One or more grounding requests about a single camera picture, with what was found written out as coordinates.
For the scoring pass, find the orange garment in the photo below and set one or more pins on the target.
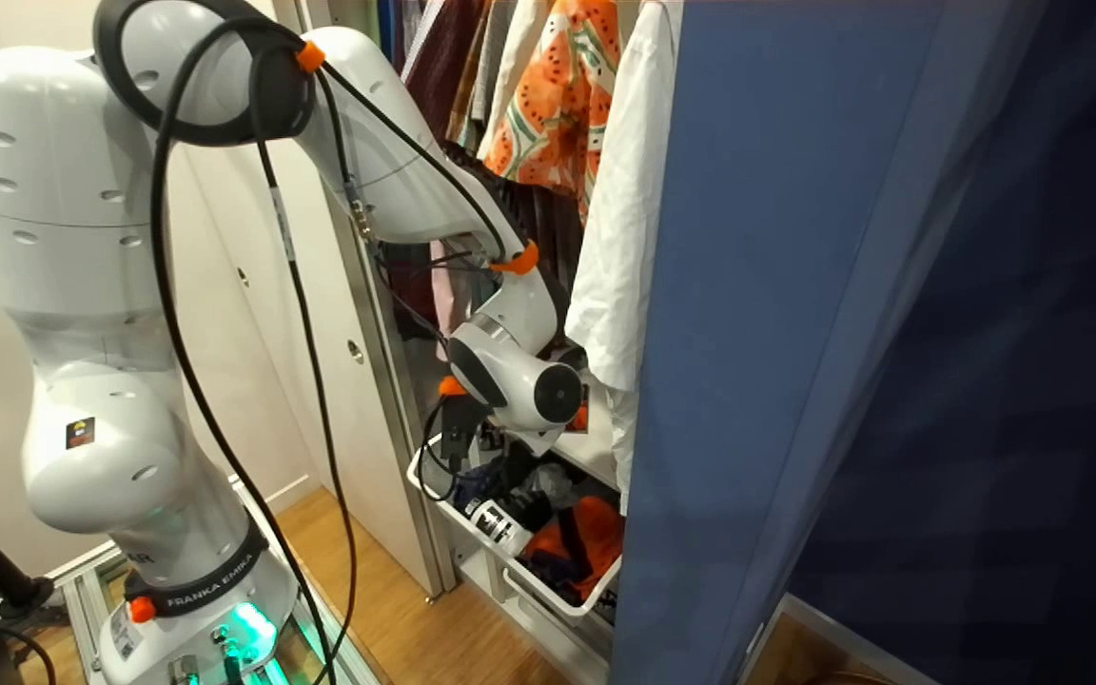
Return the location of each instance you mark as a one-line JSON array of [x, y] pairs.
[[581, 538]]

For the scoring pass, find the white black deodorant stick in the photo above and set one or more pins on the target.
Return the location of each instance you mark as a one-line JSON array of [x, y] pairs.
[[491, 519]]

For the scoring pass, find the white hanging shirt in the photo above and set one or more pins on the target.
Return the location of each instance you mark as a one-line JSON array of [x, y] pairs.
[[617, 228]]

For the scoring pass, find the blue fabric divider panel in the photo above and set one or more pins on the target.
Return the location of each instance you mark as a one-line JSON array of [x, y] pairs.
[[905, 345]]

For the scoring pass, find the dark blue garment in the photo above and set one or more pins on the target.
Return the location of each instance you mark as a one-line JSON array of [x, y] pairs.
[[510, 482]]

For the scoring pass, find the white mesh basket drawer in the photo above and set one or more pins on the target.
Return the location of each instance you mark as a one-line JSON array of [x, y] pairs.
[[495, 558]]

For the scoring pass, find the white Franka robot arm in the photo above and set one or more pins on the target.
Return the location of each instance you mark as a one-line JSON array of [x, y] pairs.
[[79, 251]]

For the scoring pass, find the white wardrobe sliding door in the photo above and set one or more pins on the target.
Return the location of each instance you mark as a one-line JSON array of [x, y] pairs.
[[361, 420]]

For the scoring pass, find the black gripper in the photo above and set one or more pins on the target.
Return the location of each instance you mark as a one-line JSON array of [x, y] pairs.
[[455, 430]]

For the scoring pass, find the orange floral hanging shirt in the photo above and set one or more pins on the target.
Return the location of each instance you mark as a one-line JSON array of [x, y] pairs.
[[552, 99]]

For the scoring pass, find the dark red hanging garment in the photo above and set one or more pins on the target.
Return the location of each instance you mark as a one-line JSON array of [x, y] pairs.
[[441, 60]]

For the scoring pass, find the robot base mounting stand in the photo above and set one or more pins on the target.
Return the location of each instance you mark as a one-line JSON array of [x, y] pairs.
[[225, 642]]

